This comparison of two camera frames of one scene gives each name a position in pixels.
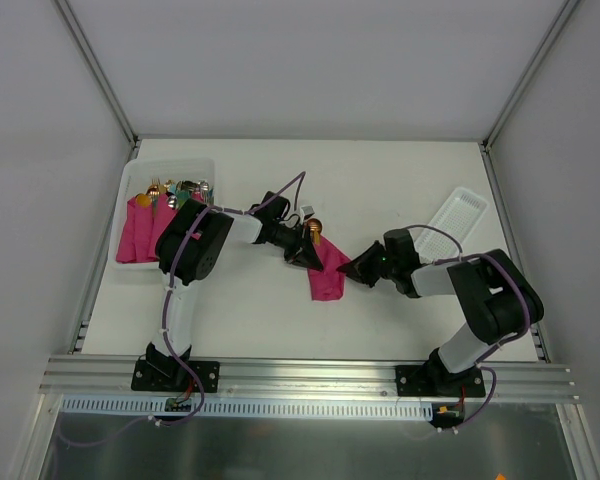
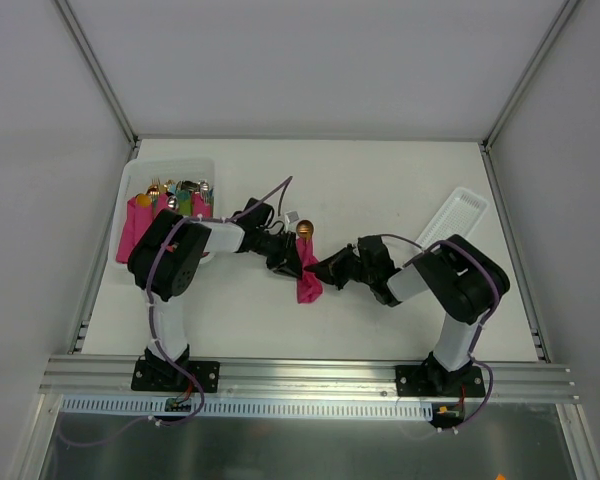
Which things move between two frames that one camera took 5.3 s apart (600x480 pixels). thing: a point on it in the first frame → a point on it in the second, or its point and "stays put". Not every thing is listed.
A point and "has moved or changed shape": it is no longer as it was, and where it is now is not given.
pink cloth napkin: x=328 y=283 has moved or changed shape
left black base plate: x=173 y=376 stays put
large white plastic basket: x=138 y=174 stays put
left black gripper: x=298 y=246 → x=282 y=253
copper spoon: x=315 y=227 has moved or changed shape
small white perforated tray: x=460 y=214 stays put
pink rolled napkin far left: x=134 y=241 stays put
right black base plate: x=431 y=381 stays put
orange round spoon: x=143 y=200 stays put
